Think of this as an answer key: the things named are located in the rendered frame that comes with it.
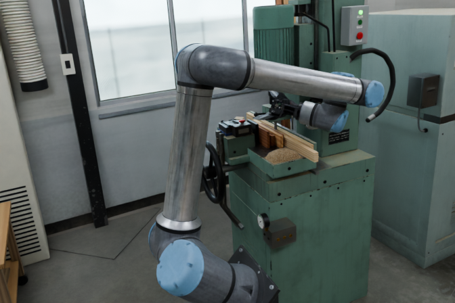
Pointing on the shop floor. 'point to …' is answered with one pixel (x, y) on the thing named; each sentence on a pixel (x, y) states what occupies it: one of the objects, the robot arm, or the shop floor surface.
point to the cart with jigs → (10, 285)
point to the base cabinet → (311, 239)
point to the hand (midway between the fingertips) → (256, 100)
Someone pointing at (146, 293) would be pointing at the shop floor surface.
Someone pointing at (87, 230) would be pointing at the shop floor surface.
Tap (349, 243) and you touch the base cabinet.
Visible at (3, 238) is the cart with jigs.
